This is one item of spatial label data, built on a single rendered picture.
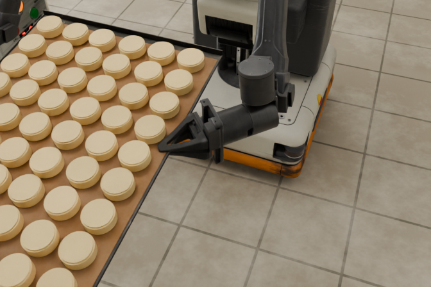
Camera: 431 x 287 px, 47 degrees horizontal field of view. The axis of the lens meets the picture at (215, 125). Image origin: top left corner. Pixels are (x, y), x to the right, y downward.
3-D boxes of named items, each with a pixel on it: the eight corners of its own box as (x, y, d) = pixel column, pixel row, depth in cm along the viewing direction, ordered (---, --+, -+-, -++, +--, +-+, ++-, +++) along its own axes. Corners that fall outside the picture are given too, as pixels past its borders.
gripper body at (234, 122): (213, 166, 83) (253, 152, 85) (211, 127, 75) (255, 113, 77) (199, 139, 87) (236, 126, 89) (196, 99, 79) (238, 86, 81)
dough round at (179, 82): (164, 97, 87) (163, 89, 85) (166, 77, 90) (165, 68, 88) (193, 95, 87) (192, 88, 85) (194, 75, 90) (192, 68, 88)
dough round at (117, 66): (122, 57, 94) (120, 49, 92) (136, 71, 91) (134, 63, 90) (99, 68, 92) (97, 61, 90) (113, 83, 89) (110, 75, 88)
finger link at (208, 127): (167, 175, 79) (220, 155, 82) (162, 147, 74) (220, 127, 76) (153, 145, 83) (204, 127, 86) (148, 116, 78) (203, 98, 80)
